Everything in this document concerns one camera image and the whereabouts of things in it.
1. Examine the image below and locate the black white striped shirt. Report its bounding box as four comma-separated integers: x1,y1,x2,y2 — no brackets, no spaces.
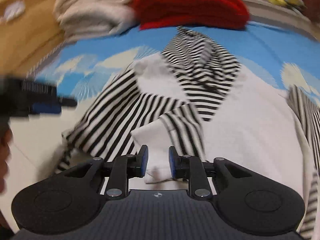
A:
64,27,319,239

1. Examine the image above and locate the person's left hand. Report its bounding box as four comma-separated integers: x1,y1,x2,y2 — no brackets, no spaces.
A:
0,129,12,193

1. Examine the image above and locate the blue white patterned bedsheet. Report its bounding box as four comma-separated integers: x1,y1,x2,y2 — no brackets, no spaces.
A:
1,22,319,232

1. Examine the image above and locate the wooden headboard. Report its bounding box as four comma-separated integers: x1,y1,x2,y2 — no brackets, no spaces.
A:
1,0,64,76

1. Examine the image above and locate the cream folded towel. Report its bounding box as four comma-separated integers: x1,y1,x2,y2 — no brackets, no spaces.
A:
53,0,137,42

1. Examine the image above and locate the red folded sweater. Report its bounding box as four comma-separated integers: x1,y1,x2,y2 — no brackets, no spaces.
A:
132,0,249,30

